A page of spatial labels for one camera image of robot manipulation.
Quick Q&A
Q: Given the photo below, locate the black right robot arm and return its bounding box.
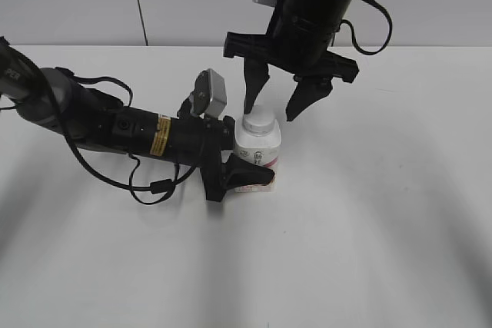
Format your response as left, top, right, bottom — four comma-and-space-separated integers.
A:
224, 0, 359, 121

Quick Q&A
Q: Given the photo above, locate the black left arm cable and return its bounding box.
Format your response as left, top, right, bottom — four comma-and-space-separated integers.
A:
0, 66, 201, 205

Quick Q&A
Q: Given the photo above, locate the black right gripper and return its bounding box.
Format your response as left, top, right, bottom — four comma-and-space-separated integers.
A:
223, 32, 359, 121

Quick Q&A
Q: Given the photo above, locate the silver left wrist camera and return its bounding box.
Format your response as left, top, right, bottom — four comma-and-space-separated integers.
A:
189, 68, 227, 118

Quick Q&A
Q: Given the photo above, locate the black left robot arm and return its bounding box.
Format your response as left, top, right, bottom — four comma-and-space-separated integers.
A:
1, 40, 274, 203

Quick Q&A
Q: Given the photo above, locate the white ribbed bottle cap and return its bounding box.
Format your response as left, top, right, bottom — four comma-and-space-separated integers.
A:
243, 105, 276, 135

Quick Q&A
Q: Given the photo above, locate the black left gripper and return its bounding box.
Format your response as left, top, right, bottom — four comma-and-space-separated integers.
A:
165, 115, 275, 202

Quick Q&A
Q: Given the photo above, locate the white yili changqing yogurt bottle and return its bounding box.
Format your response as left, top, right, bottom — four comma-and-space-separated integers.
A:
234, 115, 281, 172

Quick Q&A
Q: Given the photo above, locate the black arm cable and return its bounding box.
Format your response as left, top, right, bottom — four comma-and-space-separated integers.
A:
0, 66, 201, 205
330, 0, 393, 56

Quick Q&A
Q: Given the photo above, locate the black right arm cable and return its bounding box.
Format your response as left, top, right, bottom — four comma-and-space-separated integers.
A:
330, 0, 393, 56

